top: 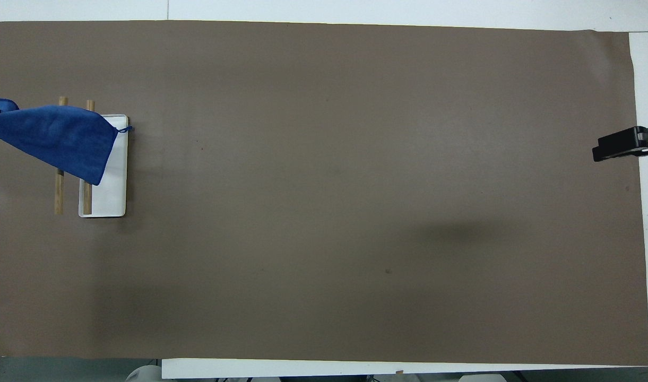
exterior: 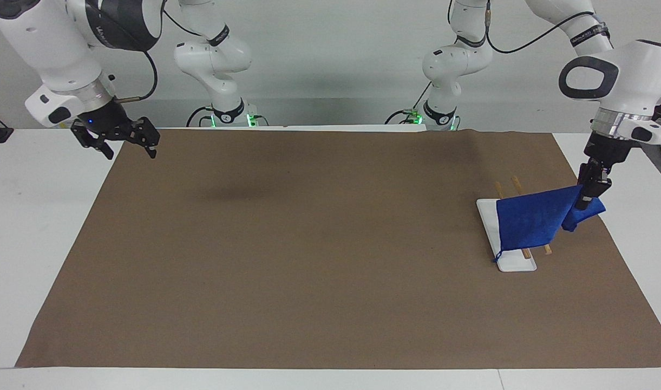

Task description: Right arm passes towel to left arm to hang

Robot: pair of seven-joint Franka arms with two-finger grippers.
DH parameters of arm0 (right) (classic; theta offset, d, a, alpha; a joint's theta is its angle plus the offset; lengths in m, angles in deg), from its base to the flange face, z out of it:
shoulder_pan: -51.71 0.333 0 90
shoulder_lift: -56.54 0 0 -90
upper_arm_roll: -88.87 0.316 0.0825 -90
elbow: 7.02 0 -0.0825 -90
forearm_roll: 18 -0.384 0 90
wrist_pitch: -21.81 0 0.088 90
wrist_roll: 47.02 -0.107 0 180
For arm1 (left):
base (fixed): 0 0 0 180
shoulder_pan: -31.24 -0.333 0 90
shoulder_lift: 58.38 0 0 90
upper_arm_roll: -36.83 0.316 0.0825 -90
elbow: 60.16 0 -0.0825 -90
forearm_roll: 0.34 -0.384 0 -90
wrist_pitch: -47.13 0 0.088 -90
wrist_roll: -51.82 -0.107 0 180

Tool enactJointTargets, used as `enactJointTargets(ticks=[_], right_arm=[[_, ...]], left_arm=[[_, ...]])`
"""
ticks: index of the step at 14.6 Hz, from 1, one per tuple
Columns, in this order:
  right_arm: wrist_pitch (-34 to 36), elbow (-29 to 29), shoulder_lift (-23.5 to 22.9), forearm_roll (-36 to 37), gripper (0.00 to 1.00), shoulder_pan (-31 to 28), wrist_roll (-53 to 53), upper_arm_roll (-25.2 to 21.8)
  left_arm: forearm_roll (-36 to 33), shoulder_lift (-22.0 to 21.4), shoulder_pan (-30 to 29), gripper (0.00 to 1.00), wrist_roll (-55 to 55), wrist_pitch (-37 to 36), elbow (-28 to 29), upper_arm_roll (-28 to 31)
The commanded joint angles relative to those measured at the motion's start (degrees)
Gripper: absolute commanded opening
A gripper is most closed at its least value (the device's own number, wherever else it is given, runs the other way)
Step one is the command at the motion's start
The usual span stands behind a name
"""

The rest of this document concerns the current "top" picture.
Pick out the blue towel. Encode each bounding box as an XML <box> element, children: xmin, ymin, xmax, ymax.
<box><xmin>0</xmin><ymin>98</ymin><xmax>134</xmax><ymax>186</ymax></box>

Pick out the white rectangular tray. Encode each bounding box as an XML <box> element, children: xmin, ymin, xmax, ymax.
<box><xmin>54</xmin><ymin>96</ymin><xmax>129</xmax><ymax>219</ymax></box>

